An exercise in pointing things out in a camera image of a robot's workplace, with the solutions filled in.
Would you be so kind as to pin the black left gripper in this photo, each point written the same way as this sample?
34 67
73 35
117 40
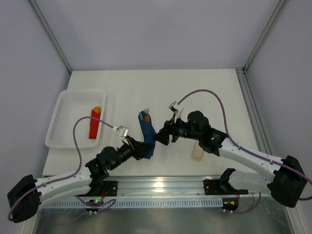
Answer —
136 149

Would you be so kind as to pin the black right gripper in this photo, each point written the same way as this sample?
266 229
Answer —
173 131

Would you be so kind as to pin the blue paper napkin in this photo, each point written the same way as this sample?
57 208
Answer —
147 131

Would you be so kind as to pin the brown wooden spoon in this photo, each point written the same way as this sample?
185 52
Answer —
147 118

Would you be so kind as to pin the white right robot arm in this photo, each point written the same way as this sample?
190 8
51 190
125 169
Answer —
282 179

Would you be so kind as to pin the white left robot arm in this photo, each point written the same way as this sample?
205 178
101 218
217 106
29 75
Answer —
30 193

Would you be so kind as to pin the beige cutlery tray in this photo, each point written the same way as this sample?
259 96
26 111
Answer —
197 153

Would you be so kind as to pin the red bottle orange cap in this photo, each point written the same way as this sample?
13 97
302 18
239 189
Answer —
94 123

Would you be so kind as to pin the white plastic basket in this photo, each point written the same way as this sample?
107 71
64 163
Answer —
72 105

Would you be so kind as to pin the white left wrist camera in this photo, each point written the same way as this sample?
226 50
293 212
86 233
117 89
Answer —
122 133

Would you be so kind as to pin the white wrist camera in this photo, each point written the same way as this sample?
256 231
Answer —
122 133
176 109

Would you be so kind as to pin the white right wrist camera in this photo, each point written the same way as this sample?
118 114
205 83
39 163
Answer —
176 109

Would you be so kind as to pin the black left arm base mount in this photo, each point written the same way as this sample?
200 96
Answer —
102 189

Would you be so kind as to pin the white slotted cable duct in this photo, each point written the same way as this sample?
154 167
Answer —
147 203

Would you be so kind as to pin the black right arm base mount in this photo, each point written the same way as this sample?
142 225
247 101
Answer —
217 187

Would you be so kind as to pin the aluminium side rail right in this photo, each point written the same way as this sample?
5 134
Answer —
259 131

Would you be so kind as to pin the aluminium frame post right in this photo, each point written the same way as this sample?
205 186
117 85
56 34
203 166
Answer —
268 27

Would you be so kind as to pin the aluminium frame post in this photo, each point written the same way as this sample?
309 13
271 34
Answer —
47 29
268 27

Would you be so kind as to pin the aluminium frame post left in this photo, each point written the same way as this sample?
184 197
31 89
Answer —
47 29

